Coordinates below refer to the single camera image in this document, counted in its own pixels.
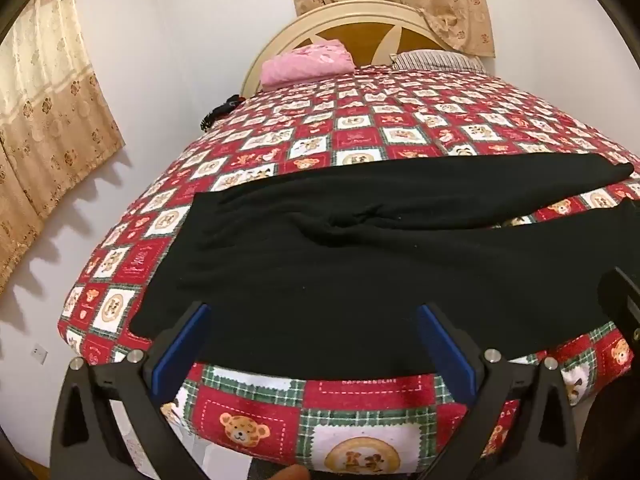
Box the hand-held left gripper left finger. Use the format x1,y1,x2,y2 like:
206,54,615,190
52,301,213,480

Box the pink pillow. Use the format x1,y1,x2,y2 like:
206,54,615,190
261,42,357,90

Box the dark bedside object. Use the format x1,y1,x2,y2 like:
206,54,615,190
200,95,246,131

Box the person's left hand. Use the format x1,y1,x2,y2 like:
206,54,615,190
264,464,312,480

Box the bed with teddy-bear quilt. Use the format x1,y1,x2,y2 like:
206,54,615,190
57,65,640,476

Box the black pants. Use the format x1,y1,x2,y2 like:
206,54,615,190
129,152,640,380

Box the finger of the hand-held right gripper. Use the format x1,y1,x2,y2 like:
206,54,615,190
597,266,640,357

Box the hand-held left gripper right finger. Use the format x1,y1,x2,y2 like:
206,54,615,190
415,304,583,480

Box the striped pillow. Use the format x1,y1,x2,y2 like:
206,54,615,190
391,49,488,73

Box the cream wooden headboard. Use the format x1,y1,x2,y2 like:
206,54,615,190
241,1,453,101

